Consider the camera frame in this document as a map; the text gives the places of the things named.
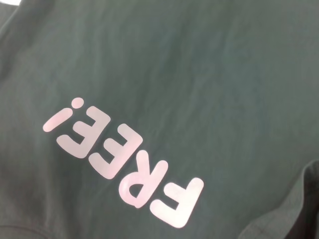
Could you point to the dark green FREE t-shirt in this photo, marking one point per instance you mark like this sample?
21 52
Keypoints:
199 74

